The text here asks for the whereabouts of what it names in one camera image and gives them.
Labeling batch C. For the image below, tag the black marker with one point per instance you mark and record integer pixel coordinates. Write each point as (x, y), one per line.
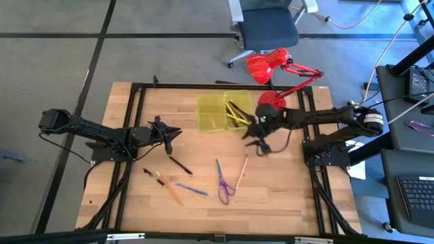
(154, 177)

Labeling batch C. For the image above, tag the black crossbar with silver brackets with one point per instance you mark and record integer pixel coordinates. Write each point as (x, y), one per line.
(51, 237)

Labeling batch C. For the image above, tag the yellow pen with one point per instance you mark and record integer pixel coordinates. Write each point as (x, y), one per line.
(231, 110)
(239, 119)

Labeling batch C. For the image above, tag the purple scissors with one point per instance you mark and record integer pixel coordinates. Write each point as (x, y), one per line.
(221, 178)

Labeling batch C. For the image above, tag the black desk leg beam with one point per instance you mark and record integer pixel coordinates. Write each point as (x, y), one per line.
(369, 149)

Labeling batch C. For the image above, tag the purple ribbon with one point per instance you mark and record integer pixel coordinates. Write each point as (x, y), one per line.
(420, 128)

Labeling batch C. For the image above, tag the red desk lamp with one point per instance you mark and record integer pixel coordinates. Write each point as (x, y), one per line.
(262, 67)

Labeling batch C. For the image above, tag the dark blue office chair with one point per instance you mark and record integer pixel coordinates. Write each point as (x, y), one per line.
(268, 30)

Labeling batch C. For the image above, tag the translucent yellow-green supply box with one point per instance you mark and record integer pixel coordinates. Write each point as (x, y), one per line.
(210, 112)

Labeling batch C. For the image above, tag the black diagonal pole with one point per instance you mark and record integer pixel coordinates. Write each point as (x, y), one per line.
(412, 56)

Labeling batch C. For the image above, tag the dark grey side desk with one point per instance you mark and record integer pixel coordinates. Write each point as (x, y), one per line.
(390, 189)
(400, 142)

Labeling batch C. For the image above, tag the orange pencil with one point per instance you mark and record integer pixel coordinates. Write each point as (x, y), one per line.
(169, 188)

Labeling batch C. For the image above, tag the black power adapter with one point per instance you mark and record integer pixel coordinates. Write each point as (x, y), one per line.
(417, 84)

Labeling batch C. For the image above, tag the pink pencil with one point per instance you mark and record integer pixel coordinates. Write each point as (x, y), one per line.
(242, 171)

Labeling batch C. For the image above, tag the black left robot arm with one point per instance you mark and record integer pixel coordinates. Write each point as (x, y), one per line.
(101, 130)

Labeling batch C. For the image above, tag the white paper sheet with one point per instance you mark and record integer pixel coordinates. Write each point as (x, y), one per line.
(357, 171)

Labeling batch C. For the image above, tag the black laptop keyboard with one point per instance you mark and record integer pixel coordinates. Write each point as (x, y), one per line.
(418, 200)

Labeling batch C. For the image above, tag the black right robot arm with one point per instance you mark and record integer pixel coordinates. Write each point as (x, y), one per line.
(322, 115)

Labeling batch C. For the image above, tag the black aluminium table frame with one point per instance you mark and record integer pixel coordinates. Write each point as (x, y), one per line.
(217, 86)

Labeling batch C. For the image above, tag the blue pen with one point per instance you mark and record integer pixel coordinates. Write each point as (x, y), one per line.
(191, 189)

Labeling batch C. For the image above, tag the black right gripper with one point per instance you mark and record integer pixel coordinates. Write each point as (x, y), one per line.
(269, 118)

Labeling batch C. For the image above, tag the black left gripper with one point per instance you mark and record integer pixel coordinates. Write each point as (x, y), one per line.
(149, 135)

